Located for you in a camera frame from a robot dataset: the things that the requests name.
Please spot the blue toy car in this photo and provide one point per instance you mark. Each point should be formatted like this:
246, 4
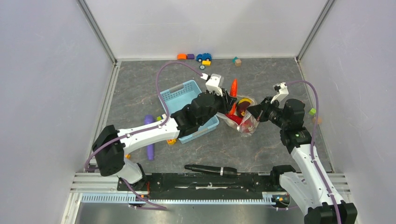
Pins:
204, 57

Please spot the red toy chili pepper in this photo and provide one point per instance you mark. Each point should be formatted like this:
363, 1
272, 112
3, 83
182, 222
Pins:
234, 118

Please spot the clear polka dot zip bag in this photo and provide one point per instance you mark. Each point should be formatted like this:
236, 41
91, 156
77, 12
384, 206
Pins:
232, 124

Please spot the dark red toy beet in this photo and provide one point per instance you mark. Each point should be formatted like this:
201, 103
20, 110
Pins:
241, 108

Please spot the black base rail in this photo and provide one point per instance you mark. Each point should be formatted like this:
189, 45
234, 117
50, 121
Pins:
199, 186

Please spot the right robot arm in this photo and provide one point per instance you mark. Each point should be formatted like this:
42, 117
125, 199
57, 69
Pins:
315, 195

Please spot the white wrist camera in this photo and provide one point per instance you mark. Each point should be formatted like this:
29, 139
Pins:
281, 92
213, 83

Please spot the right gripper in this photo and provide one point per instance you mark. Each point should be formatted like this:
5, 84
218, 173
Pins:
259, 111

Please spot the tan and teal wooden blocks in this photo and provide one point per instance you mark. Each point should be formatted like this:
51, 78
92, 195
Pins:
237, 62

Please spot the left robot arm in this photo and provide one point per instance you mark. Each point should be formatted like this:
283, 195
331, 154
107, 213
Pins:
111, 146

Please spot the tan wooden cube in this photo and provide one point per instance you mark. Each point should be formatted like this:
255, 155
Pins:
317, 120

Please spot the yellow orange toy fish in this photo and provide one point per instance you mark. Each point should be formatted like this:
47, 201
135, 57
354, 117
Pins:
171, 141

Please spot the light blue plastic basket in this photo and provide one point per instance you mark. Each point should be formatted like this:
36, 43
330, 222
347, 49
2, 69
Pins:
177, 97

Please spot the yellow toy pear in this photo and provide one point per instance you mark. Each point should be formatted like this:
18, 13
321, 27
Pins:
245, 100

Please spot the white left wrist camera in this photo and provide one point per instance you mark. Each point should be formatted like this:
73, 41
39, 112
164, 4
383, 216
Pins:
213, 83

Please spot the yellow brick block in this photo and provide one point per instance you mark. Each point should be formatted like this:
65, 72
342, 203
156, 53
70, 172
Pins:
206, 63

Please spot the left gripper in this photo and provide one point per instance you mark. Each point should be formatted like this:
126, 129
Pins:
227, 103

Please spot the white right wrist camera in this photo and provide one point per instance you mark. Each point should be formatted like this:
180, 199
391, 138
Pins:
281, 92

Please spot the orange arch block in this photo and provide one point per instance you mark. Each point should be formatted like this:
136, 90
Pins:
182, 57

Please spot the black marker pen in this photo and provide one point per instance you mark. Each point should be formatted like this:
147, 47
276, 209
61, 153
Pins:
221, 171

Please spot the orange toy carrot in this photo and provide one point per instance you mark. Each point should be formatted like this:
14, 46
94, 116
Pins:
233, 93

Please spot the green wooden cube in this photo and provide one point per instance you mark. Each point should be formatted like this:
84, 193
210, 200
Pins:
312, 111

